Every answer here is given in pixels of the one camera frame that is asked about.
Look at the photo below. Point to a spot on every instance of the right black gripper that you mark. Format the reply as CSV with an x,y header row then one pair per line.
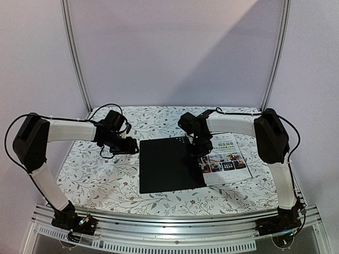
x,y
196,153

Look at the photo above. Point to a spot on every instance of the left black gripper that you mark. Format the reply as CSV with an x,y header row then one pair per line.
x,y
129,148

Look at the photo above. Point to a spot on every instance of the colour printed brochure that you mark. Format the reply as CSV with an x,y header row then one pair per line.
x,y
224,164

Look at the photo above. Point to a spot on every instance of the blue file folder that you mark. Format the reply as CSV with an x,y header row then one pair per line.
x,y
165,166

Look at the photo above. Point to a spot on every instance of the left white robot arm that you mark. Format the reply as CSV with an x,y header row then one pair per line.
x,y
39,136

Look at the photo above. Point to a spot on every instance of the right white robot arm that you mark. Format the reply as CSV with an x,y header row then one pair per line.
x,y
272,142

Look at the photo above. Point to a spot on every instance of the floral patterned table mat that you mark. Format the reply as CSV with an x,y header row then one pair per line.
x,y
88,180

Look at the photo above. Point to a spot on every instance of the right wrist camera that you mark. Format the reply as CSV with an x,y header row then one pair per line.
x,y
186,122

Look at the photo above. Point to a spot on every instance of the aluminium front rail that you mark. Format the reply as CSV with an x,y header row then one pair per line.
x,y
215,228

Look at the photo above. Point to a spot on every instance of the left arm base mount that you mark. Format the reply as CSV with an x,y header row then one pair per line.
x,y
68,219

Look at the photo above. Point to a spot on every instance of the perforated white cable tray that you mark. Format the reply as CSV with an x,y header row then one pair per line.
x,y
49,240

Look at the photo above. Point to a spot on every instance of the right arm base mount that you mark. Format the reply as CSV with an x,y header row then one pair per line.
x,y
285,221

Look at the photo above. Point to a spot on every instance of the left aluminium frame post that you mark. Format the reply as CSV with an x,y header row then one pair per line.
x,y
65,9

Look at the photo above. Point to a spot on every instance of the aluminium frame post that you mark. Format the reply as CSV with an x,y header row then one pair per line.
x,y
277,54
65,9

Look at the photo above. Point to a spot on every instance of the right aluminium frame post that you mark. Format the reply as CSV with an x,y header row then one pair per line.
x,y
277,54

